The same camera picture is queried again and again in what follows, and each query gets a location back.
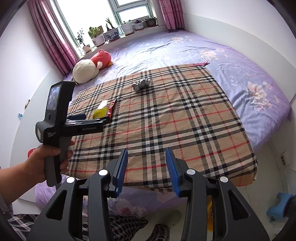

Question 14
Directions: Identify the small plant white pot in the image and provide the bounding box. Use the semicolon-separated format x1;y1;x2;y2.
76;29;91;53

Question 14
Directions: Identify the right magenta curtain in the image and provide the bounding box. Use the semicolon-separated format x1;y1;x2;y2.
158;0;185;32

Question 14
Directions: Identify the white pot on sill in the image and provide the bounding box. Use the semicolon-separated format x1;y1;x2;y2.
120;21;134;36

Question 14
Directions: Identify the magenta curtain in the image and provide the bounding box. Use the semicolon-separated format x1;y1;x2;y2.
28;0;77;76
158;0;185;32

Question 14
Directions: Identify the person's left hand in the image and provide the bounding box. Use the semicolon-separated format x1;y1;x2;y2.
25;141;75;184

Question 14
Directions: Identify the yellow trash bin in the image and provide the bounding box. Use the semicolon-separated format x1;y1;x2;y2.
207;196;213;232

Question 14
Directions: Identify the person's plaid trouser leg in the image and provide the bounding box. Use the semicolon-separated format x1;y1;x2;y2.
4;213;170;240

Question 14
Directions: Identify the plaid beige blanket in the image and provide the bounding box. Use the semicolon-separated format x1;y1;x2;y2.
68;64;257;188

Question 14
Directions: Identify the white headboard panel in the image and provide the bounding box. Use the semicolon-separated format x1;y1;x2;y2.
183;14;295;103

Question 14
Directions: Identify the purple floral bed sheet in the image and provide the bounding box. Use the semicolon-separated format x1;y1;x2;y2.
34;29;292;217

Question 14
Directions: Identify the silver foil wrapper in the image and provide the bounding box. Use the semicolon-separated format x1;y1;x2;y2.
132;79;150;92

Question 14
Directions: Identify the blue white porcelain pot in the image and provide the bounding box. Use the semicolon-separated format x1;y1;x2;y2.
105;18;120;42

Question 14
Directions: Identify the dark pot on sill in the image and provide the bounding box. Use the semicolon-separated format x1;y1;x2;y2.
144;17;157;28

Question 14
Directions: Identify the white wall socket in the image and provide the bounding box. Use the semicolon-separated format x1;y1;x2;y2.
280;150;290;166

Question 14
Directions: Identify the small patterned pot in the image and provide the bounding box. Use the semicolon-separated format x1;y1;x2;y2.
133;20;144;31

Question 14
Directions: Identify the red yellow snack bag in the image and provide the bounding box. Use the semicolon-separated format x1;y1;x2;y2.
92;99;116;120

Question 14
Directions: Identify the red white plush toy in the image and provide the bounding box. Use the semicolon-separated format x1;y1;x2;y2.
72;50;113;84

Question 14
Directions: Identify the blue plastic stool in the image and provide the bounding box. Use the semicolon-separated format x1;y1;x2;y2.
266;192;293;223

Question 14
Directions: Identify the green plant white pot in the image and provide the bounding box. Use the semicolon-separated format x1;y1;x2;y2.
88;26;105;47

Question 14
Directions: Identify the left magenta curtain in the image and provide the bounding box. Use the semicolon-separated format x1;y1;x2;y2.
28;0;77;76

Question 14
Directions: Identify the person's left forearm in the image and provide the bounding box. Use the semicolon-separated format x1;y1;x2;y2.
0;163;36;204

